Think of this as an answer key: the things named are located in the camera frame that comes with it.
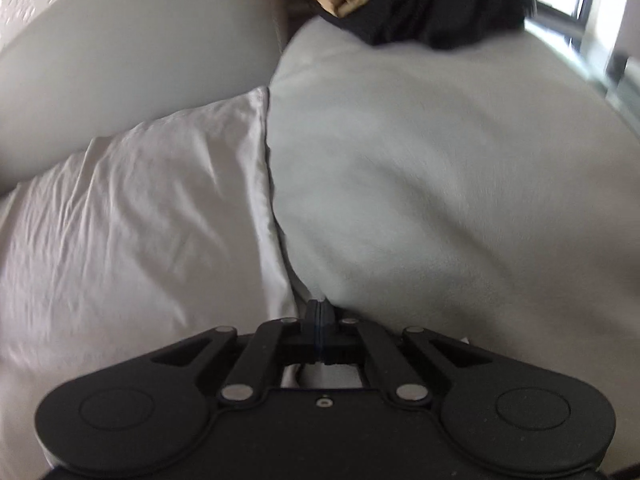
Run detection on grey sofa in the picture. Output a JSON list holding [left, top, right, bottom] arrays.
[[0, 0, 640, 480]]

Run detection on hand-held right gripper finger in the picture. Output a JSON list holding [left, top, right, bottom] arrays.
[[319, 300, 493, 406], [150, 300, 320, 406]]

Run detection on light grey pants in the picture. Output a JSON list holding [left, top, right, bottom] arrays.
[[0, 85, 301, 466]]

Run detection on glass side table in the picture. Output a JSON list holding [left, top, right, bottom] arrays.
[[600, 55, 640, 121]]

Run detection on folded black garment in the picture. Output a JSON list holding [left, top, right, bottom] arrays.
[[320, 0, 538, 51]]

